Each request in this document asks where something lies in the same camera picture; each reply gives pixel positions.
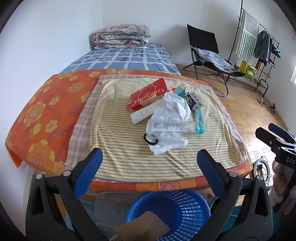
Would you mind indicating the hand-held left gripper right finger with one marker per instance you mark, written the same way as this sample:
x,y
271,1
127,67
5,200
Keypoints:
x,y
211,170

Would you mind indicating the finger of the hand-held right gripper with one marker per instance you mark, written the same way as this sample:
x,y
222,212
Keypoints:
x,y
277,129
268,138

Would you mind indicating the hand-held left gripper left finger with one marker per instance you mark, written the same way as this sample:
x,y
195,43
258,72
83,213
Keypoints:
x,y
89,169

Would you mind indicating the blue plastic basket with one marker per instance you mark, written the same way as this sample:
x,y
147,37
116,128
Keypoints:
x,y
182,208

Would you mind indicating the white plastic wrap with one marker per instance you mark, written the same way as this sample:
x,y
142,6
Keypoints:
x,y
167,143

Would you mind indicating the clear plastic bottle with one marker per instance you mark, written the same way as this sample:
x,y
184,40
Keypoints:
x,y
175,127

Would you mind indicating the colourful snack wrapper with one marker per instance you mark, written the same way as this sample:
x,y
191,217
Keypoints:
x,y
197,102

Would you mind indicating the white tube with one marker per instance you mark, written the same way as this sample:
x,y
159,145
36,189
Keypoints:
x,y
142,114

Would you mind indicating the person's right hand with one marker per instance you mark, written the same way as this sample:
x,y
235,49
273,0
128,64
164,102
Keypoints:
x,y
279,180

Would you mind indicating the small black floor object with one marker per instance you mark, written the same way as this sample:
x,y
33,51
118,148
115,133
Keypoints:
x,y
272,109

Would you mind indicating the yellow striped cloth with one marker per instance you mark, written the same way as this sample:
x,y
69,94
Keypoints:
x,y
120,148

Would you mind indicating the striped yellow towel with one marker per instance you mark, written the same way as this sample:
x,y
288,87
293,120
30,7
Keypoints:
x,y
79,129

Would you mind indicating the teal packet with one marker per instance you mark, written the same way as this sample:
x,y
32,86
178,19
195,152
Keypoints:
x,y
198,117

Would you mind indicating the window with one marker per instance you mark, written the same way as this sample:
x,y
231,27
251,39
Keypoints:
x,y
293,75

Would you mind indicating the black clothes rack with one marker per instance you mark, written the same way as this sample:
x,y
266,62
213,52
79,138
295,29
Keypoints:
x,y
266,69

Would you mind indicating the yellow crate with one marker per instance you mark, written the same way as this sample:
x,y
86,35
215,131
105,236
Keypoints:
x,y
248,70

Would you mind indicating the orange floral tablecloth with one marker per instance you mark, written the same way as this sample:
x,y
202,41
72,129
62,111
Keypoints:
x,y
44,111

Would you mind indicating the white plastic bag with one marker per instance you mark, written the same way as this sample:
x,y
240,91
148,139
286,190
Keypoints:
x,y
172,107

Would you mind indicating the brown cardboard piece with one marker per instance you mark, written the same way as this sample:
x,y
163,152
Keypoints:
x,y
143,226

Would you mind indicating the teal garment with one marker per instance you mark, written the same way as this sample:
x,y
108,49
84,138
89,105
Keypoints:
x,y
275,51

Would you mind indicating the dark jacket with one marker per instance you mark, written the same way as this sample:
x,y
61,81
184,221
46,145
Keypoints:
x,y
262,47

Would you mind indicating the light blue packet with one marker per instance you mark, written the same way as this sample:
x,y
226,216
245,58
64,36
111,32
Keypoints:
x,y
180,89

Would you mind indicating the checked chair cloth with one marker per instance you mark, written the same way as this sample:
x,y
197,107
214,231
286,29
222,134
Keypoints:
x,y
212,58

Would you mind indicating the green striped towel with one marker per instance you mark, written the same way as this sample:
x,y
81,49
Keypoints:
x,y
247,34

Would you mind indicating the bed with blue checked sheet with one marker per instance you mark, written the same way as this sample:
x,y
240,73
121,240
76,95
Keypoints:
x,y
120,58

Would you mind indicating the black folding chair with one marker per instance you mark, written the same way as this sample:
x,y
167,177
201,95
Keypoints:
x,y
203,37

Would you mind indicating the folded floral quilt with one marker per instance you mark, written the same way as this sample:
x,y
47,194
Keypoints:
x,y
120,34

